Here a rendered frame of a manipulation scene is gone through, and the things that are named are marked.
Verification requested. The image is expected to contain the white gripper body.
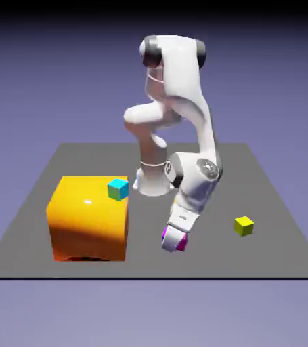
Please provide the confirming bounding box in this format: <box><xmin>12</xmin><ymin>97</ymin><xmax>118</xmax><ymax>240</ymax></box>
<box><xmin>160</xmin><ymin>225</ymin><xmax>186</xmax><ymax>253</ymax></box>

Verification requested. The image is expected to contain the small magenta cube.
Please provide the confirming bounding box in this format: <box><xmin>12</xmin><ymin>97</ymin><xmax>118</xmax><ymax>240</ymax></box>
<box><xmin>161</xmin><ymin>226</ymin><xmax>189</xmax><ymax>252</ymax></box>

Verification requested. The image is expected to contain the small yellow cube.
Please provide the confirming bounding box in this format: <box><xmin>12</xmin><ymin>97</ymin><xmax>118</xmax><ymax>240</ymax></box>
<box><xmin>234</xmin><ymin>216</ymin><xmax>255</xmax><ymax>237</ymax></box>

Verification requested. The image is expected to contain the small cyan cube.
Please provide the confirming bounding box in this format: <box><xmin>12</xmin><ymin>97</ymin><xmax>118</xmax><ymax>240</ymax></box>
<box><xmin>106</xmin><ymin>178</ymin><xmax>131</xmax><ymax>202</ymax></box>

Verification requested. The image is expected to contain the large orange box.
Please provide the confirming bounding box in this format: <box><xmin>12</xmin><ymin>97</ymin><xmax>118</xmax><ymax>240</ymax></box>
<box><xmin>45</xmin><ymin>176</ymin><xmax>130</xmax><ymax>263</ymax></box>

